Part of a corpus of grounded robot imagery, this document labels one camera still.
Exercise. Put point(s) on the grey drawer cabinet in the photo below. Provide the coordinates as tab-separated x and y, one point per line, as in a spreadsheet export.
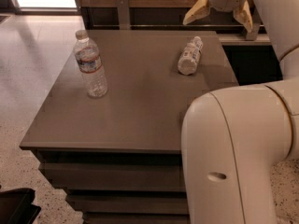
118	157

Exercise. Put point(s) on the blue label plastic bottle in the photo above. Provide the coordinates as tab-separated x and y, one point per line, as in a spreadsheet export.
190	57

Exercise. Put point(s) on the black object on floor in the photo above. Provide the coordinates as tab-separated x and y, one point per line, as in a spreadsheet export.
16	206

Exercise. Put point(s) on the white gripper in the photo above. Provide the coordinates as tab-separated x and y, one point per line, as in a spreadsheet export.
202	10

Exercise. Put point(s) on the right metal bracket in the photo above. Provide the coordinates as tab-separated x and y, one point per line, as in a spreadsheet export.
252	35

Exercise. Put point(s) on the left metal bracket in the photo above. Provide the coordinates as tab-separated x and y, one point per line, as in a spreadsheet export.
123	14

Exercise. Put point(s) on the clear upright water bottle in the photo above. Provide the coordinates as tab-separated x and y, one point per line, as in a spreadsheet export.
90	65

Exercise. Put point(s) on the metal bracket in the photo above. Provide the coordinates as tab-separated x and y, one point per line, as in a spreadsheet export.
123	14
252	35

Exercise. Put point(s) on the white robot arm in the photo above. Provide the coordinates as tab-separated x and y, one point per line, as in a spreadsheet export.
232	137

